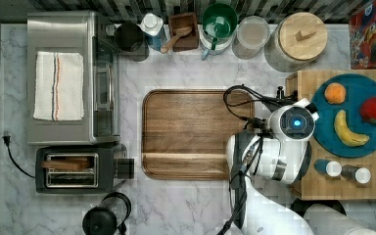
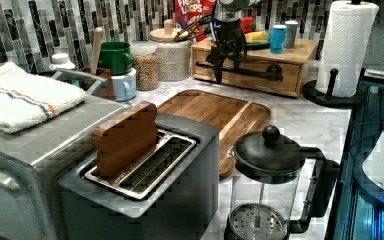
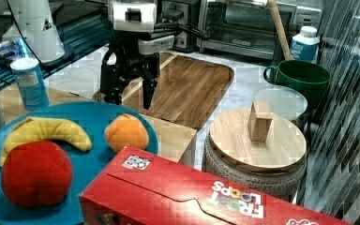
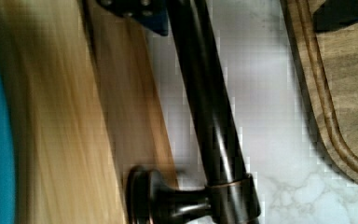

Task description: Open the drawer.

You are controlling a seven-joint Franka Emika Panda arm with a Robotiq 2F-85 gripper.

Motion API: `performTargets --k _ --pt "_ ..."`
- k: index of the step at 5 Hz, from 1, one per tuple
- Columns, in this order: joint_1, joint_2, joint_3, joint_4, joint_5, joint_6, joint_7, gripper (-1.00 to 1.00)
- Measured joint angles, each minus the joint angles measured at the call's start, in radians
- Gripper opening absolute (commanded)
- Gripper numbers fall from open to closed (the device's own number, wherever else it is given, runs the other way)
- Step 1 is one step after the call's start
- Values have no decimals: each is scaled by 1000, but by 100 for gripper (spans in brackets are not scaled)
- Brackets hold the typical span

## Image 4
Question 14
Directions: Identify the dark metal drawer handle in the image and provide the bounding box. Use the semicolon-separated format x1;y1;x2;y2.
127;0;261;224

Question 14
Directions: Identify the wooden drawer front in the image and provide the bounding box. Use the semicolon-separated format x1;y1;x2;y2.
84;0;178;187

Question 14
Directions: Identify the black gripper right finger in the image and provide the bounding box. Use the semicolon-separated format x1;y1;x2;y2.
312;0;358;33

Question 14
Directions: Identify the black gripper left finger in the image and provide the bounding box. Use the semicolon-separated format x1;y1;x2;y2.
96;0;169;36

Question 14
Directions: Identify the wooden cutting board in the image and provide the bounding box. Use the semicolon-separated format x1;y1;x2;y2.
280;0;358;184

